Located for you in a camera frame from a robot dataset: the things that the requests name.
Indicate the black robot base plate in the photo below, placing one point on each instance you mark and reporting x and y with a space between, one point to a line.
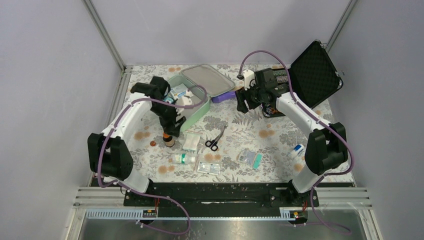
214 200

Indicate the blue white wipes packet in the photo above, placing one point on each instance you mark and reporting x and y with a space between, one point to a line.
175 93

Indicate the small bag teal strip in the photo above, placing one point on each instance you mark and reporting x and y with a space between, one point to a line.
250 158

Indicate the white gauze packet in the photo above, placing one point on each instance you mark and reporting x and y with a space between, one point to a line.
191 141

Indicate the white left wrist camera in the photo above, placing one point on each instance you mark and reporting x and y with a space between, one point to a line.
184 99

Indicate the black scissors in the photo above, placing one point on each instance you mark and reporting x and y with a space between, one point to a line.
213 144

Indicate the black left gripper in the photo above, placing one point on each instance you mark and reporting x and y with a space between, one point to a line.
171 125

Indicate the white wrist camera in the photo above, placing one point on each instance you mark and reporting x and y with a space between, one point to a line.
249 79
184 99

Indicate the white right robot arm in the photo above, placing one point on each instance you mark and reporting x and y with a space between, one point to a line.
326 147

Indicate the white bottle green label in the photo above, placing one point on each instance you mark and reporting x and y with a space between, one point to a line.
184 158

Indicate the mint green medicine case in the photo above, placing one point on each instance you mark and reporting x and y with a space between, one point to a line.
201 79

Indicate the floral table mat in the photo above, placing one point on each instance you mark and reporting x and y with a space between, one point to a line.
273 138

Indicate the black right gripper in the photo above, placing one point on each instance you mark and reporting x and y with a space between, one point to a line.
242 95

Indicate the black poker chip case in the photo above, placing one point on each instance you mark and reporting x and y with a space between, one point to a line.
313 75

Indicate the purple cylindrical tube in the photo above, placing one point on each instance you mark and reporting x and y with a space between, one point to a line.
223 97

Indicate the blister pack plasters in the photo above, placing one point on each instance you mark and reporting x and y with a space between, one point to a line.
209 168

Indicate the brown bottle orange cap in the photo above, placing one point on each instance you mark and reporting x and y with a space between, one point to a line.
168 140

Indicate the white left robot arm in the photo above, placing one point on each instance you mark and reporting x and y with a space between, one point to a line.
108 153

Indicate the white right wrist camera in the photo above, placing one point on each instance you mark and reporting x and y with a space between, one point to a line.
249 79

